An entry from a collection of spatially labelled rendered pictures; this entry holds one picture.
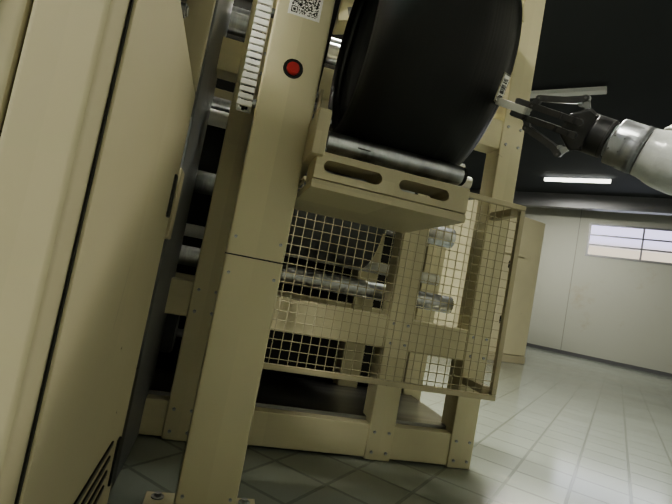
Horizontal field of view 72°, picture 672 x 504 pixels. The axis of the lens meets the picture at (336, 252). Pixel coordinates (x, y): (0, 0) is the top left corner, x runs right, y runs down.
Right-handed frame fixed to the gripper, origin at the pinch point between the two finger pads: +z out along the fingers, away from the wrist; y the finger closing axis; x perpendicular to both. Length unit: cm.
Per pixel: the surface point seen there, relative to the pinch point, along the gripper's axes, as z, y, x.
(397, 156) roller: 14.9, 16.9, -13.7
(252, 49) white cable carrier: 51, 6, -29
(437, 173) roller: 7.7, 18.3, -6.3
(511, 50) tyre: 5.2, -10.0, -0.2
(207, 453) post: 12, 82, -53
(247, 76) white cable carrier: 49, 11, -31
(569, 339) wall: -2, 470, 1015
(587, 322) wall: -14, 419, 1033
